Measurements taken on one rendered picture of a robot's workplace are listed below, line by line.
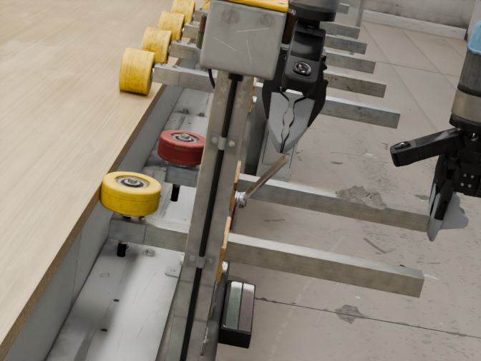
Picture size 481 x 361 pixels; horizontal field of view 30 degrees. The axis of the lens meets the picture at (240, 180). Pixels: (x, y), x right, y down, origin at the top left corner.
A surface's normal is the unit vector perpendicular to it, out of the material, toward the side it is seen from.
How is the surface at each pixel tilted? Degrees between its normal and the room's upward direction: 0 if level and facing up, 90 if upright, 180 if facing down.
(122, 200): 90
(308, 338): 0
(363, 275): 90
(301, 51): 30
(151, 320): 0
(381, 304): 0
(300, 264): 90
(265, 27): 90
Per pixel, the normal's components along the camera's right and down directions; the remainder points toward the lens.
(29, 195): 0.18, -0.93
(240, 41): -0.05, 0.32
